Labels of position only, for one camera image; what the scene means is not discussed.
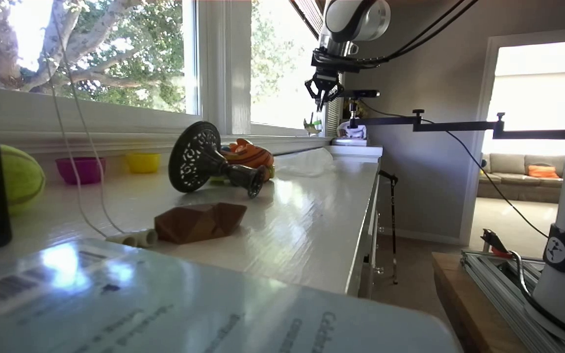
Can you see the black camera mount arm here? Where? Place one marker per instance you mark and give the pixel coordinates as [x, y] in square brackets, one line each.
[499, 129]

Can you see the green tennis ball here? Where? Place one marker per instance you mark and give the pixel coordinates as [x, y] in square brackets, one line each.
[24, 176]

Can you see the black perforated goblet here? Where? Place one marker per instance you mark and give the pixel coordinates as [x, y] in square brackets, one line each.
[197, 157]

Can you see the yellow small bowl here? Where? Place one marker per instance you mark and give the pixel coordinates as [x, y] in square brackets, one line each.
[142, 163]

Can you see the orange toy burger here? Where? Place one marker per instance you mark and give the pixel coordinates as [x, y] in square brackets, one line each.
[242, 151]

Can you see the magenta small bowl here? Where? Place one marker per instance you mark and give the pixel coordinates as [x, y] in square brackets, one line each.
[81, 169]

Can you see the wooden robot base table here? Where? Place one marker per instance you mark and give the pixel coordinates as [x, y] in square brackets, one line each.
[472, 314]

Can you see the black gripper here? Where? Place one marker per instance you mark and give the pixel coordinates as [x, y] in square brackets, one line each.
[327, 74]

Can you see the sofa with orange cushion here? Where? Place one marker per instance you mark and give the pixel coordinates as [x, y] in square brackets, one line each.
[523, 176]

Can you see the laminated paper sheet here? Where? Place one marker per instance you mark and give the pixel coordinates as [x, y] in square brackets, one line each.
[91, 296]

